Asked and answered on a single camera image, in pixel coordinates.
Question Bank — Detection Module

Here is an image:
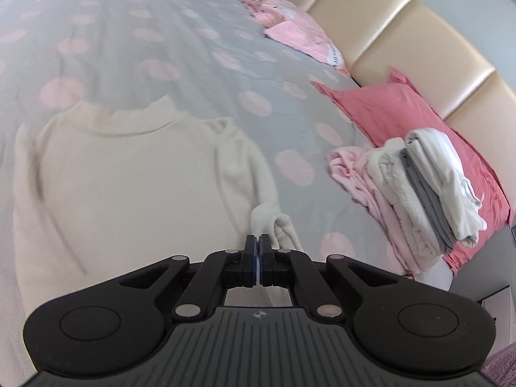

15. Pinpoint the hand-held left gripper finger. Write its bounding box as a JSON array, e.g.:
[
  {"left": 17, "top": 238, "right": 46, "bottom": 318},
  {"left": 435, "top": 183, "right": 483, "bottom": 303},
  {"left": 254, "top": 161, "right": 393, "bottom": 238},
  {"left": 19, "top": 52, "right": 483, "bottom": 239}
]
[
  {"left": 120, "top": 234, "right": 259, "bottom": 324},
  {"left": 259, "top": 234, "right": 398, "bottom": 324}
]

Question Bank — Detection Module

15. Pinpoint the cream sweater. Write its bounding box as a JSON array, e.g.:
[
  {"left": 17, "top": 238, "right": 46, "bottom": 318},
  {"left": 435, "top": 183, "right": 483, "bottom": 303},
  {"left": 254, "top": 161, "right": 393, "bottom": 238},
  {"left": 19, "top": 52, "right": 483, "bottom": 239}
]
[{"left": 12, "top": 94, "right": 303, "bottom": 331}]

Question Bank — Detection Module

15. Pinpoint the folded grey garment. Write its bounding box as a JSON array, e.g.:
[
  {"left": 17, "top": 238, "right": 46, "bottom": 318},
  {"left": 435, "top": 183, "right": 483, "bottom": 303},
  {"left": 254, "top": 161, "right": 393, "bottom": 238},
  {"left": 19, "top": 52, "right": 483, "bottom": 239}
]
[{"left": 399, "top": 147, "right": 458, "bottom": 253}]

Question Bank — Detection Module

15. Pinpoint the coral pink pillow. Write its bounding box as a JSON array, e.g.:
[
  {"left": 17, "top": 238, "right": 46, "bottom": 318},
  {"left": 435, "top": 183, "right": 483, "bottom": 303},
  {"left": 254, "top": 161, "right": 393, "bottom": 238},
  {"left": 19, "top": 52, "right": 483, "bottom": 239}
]
[{"left": 310, "top": 68, "right": 514, "bottom": 277}]

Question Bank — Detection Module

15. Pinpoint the folded white garment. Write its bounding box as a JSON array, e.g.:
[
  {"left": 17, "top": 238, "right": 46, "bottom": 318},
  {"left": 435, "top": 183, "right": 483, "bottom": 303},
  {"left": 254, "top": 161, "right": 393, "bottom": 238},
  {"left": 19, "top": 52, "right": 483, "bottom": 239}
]
[{"left": 405, "top": 128, "right": 488, "bottom": 246}]

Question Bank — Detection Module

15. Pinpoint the grey pink-dotted bed sheet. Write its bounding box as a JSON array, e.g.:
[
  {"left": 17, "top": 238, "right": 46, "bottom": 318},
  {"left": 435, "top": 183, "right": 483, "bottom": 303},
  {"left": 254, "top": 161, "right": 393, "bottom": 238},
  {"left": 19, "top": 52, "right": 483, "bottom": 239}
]
[{"left": 0, "top": 0, "right": 452, "bottom": 319}]

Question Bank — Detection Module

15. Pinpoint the person's purple clothing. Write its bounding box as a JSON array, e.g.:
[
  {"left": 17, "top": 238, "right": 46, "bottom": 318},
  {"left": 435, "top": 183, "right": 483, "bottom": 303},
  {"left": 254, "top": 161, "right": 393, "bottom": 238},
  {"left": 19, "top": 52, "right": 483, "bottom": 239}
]
[{"left": 481, "top": 347, "right": 516, "bottom": 387}]

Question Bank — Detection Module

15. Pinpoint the beige padded headboard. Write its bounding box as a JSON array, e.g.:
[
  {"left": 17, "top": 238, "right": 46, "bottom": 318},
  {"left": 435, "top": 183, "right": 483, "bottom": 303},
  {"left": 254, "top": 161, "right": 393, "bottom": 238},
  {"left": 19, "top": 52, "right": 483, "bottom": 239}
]
[{"left": 268, "top": 0, "right": 516, "bottom": 214}]

